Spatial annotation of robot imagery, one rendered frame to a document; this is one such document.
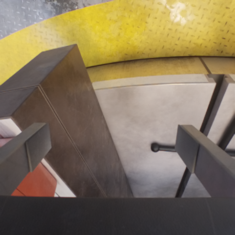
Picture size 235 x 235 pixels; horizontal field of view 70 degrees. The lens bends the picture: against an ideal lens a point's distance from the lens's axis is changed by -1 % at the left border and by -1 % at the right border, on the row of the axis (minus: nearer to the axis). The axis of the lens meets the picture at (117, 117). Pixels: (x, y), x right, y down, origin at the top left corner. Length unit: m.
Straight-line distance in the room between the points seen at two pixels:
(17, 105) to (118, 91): 0.41
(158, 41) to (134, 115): 0.39
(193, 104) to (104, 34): 0.53
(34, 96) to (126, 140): 0.57
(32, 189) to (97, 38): 0.75
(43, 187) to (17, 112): 0.17
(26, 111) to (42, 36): 0.72
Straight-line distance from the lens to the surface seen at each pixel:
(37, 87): 0.39
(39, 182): 0.40
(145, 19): 0.89
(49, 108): 0.41
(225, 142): 0.88
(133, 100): 0.69
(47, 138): 0.17
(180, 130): 0.16
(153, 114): 0.74
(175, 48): 0.94
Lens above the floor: 0.88
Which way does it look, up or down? 48 degrees down
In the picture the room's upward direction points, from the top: 170 degrees counter-clockwise
